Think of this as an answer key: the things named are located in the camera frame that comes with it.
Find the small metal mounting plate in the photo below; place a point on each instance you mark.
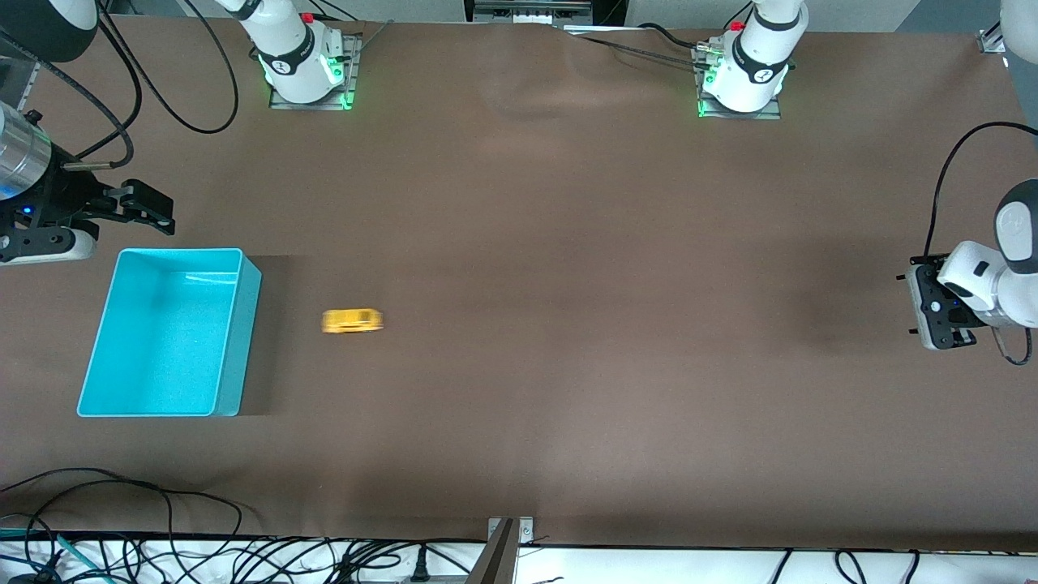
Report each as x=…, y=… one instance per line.
x=525, y=531

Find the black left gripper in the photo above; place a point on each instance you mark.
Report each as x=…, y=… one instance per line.
x=962, y=337

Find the grey metal post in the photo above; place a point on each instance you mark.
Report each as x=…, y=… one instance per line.
x=496, y=564

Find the turquoise plastic bin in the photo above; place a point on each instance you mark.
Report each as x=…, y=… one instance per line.
x=162, y=341

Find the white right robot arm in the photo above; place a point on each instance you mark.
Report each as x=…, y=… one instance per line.
x=292, y=57

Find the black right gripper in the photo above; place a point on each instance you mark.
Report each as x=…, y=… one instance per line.
x=61, y=200

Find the flat grey power strip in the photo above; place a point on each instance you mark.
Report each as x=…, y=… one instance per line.
x=389, y=580

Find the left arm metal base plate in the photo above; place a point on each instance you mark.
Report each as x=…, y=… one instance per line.
x=742, y=116

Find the aluminium frame corner piece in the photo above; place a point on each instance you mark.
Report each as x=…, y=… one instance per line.
x=989, y=39

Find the aluminium frame with grey panel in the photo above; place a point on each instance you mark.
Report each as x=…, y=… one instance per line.
x=16, y=81

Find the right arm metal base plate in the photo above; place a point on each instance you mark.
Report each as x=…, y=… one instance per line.
x=308, y=105

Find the yellow beetle toy car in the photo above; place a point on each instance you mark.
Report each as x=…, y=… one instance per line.
x=353, y=321

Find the grey power strip with sockets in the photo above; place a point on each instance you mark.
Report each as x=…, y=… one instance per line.
x=527, y=11

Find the black power plug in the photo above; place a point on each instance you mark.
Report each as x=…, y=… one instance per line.
x=420, y=568

